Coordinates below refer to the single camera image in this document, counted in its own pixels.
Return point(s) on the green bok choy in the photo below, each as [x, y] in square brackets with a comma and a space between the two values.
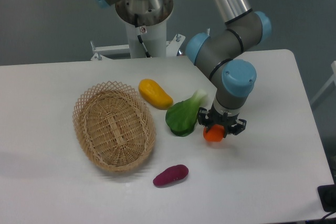
[182, 116]

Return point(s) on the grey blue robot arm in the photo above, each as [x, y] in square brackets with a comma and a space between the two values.
[216, 57]

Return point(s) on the black device at table corner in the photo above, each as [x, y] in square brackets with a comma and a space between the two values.
[327, 197]

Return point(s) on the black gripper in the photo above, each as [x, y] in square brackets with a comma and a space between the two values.
[231, 124]

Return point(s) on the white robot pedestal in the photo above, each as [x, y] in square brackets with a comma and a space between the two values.
[145, 23]

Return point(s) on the woven wicker basket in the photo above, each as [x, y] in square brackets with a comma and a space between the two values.
[114, 126]

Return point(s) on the white frame at right edge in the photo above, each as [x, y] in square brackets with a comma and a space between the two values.
[327, 88]

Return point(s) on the purple sweet potato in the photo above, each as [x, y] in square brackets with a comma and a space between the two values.
[171, 175]

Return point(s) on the yellow mango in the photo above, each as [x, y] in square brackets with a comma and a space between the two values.
[152, 92]

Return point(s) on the orange fruit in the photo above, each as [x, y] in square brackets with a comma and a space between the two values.
[214, 134]

